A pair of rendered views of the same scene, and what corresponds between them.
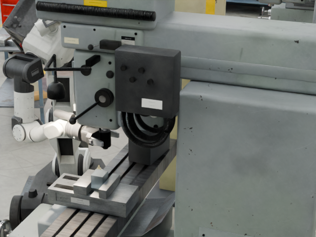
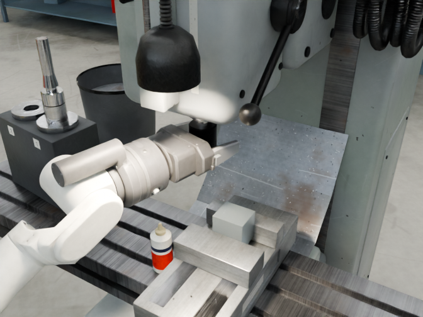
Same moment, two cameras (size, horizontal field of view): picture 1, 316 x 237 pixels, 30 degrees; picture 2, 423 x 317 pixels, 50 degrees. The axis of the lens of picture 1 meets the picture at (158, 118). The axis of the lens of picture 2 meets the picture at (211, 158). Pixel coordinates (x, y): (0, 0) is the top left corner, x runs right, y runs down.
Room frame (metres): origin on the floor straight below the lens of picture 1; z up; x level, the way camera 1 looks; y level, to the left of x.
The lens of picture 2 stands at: (2.05, 0.87, 1.60)
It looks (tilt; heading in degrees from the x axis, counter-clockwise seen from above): 31 degrees down; 282
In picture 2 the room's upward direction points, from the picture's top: straight up
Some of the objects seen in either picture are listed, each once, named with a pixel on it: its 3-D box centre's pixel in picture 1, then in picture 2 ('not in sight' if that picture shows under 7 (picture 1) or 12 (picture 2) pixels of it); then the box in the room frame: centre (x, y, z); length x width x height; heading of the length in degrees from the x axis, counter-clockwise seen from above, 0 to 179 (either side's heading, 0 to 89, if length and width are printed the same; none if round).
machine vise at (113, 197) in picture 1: (93, 190); (225, 260); (2.16, 0.26, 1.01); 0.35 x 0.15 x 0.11; 72
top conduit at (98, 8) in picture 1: (94, 10); not in sight; (2.06, 0.23, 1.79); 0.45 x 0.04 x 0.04; 71
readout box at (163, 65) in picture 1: (146, 81); not in sight; (1.80, 0.04, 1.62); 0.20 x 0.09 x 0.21; 71
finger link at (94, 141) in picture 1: (96, 142); (226, 153); (2.17, 0.25, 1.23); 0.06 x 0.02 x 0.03; 56
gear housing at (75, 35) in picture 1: (113, 32); not in sight; (2.20, 0.18, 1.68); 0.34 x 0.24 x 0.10; 71
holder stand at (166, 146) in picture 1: (149, 136); (51, 151); (2.63, 0.04, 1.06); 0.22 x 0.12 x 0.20; 154
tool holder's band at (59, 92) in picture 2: not in sight; (51, 92); (2.58, 0.06, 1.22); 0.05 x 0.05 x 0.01
